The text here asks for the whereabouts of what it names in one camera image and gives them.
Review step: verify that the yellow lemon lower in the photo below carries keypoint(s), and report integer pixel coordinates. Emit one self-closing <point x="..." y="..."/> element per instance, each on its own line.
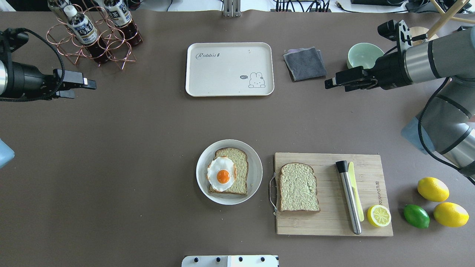
<point x="450" y="214"/>

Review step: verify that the tea bottle front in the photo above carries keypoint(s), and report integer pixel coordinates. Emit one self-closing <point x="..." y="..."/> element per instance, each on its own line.
<point x="87" y="34"/>

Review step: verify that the yellow lemon upper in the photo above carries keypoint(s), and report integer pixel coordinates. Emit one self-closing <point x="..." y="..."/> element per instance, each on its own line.
<point x="433" y="189"/>

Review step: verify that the yellow lemon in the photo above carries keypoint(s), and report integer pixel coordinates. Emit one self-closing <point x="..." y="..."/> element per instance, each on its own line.
<point x="433" y="189"/>
<point x="450" y="214"/>

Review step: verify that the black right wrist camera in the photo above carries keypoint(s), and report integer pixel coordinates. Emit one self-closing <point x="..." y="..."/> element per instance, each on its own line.
<point x="397" y="31"/>

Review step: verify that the tea bottle right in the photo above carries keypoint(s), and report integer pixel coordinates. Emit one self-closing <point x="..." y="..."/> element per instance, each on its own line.
<point x="122" y="19"/>

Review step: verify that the aluminium camera mast bracket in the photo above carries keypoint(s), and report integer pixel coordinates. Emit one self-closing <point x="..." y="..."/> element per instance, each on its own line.
<point x="232" y="8"/>

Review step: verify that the fake fried egg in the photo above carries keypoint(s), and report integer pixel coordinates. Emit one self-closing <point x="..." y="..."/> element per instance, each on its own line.
<point x="221" y="173"/>

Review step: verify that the tea bottle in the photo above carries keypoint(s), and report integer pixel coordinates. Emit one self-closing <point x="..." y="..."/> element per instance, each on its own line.
<point x="122" y="19"/>
<point x="87" y="34"/>
<point x="57" y="7"/>

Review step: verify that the bamboo cutting board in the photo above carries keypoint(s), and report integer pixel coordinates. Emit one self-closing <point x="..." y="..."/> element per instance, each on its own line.
<point x="333" y="217"/>

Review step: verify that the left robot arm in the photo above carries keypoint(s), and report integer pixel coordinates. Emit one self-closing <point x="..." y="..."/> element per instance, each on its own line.
<point x="12" y="39"/>

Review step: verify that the half lemon slice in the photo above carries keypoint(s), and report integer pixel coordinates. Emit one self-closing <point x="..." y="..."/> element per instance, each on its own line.
<point x="379" y="216"/>

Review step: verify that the yellow plastic knife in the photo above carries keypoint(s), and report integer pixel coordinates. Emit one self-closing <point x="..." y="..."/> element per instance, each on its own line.
<point x="353" y="182"/>

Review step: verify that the bread slice on plate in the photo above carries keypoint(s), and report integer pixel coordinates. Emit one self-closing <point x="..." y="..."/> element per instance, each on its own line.
<point x="240" y="160"/>

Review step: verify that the wooden cup tree stand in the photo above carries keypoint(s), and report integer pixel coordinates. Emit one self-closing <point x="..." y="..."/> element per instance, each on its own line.
<point x="421" y="34"/>

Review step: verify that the tea bottle back left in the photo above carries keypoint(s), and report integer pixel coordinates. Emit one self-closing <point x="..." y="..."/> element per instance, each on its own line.
<point x="57" y="7"/>

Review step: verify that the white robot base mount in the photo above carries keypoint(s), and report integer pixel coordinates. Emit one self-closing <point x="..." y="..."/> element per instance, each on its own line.
<point x="231" y="261"/>

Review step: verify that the bread slice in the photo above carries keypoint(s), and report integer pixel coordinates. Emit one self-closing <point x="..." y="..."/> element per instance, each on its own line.
<point x="298" y="188"/>
<point x="240" y="160"/>

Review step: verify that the mint green bowl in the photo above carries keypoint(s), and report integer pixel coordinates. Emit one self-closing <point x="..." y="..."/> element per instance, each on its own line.
<point x="363" y="54"/>

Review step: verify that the white round plate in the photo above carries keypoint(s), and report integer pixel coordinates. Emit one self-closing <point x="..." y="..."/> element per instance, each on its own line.
<point x="255" y="172"/>

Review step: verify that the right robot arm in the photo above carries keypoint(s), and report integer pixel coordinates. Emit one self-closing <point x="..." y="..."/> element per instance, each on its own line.
<point x="441" y="127"/>

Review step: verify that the green lime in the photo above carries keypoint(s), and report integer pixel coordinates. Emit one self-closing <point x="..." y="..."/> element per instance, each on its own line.
<point x="416" y="216"/>

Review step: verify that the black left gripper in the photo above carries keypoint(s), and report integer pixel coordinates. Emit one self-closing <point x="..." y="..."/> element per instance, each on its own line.
<point x="26" y="80"/>

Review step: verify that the steel muddler black tip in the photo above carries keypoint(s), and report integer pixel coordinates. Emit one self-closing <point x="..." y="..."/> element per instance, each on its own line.
<point x="343" y="170"/>

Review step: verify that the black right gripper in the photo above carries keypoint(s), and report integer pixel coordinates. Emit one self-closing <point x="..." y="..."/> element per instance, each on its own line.
<point x="389" y="70"/>

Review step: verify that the grey folded cloth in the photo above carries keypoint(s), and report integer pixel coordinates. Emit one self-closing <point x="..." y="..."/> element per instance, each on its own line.
<point x="305" y="63"/>

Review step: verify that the cream rabbit serving tray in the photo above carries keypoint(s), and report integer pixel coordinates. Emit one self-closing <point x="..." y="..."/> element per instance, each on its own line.
<point x="229" y="69"/>

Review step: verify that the copper wire bottle rack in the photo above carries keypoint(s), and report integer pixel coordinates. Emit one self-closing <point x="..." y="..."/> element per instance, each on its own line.
<point x="67" y="44"/>

